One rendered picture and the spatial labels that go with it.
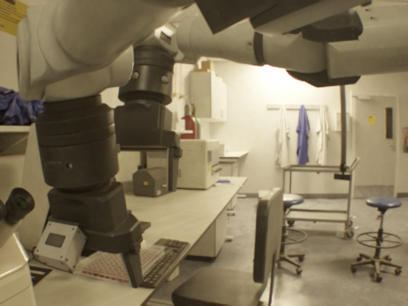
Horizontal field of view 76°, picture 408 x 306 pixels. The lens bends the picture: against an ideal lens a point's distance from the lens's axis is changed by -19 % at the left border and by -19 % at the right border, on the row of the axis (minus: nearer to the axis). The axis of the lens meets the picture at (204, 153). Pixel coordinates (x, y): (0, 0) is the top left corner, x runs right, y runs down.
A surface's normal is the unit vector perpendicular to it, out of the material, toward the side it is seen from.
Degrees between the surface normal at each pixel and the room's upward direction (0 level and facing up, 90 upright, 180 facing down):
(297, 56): 140
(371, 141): 90
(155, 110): 78
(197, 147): 90
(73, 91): 98
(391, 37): 104
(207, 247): 90
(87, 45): 156
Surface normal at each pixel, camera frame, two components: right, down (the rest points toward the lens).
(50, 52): -0.07, 0.38
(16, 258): 0.74, -0.63
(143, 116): -0.23, -0.15
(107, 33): -0.27, 0.96
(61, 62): 0.08, 0.54
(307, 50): 0.25, 0.75
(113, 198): 0.97, 0.01
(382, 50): -0.19, 0.57
